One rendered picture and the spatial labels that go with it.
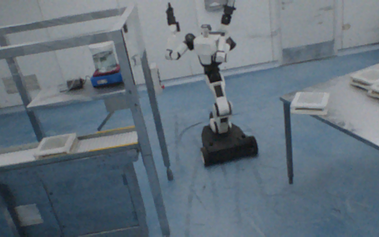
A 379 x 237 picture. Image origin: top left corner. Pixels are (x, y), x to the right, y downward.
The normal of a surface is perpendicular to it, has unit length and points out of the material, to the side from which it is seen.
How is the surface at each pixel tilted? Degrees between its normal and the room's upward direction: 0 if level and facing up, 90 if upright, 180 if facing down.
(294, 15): 90
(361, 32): 90
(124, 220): 90
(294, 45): 90
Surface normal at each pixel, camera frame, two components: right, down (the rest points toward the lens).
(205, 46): -0.57, 0.43
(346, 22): 0.07, 0.42
